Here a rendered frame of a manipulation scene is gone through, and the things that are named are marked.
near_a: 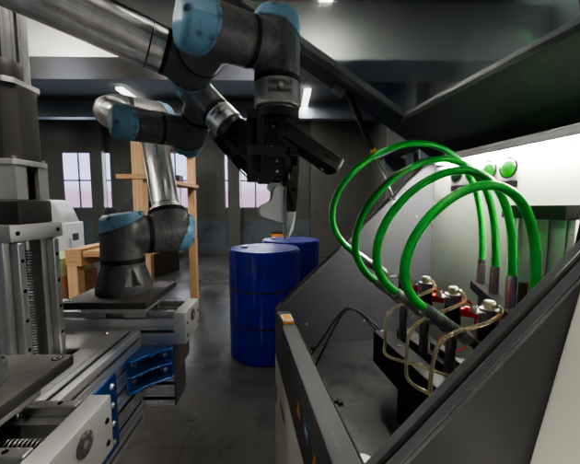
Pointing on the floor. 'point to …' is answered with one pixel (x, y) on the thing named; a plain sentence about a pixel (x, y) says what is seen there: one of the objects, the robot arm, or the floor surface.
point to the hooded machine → (73, 233)
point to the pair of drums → (264, 292)
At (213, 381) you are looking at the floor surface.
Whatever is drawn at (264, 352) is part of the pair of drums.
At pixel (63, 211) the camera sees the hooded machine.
